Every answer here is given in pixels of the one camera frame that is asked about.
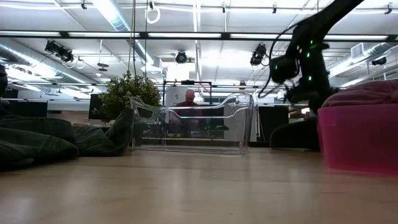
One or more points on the person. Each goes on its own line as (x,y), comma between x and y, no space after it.
(188,96)

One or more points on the dark grey fabric hat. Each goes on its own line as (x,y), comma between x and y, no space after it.
(102,140)
(37,146)
(292,137)

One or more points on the small green potted plant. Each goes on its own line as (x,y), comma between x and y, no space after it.
(130,96)

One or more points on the red translucent plastic bin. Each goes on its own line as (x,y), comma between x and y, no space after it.
(357,140)

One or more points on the silver ventilation duct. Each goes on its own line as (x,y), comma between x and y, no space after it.
(115,17)

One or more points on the black flat screen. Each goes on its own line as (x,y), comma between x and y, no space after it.
(94,107)

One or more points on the maroon fabric hat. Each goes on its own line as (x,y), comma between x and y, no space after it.
(363,93)

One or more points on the black cabinet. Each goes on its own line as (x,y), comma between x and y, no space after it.
(273,123)

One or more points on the clear plastic bin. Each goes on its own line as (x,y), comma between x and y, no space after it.
(245,130)

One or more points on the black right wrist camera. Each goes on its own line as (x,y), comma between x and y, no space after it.
(295,93)

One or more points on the black ceiling spotlight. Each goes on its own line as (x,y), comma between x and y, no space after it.
(181,58)
(258,54)
(59,51)
(378,61)

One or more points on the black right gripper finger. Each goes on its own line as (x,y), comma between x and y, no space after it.
(329,97)
(315,105)

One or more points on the black aluminium rig frame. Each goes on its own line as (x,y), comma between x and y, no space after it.
(65,34)

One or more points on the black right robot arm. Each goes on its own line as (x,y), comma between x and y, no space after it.
(326,18)

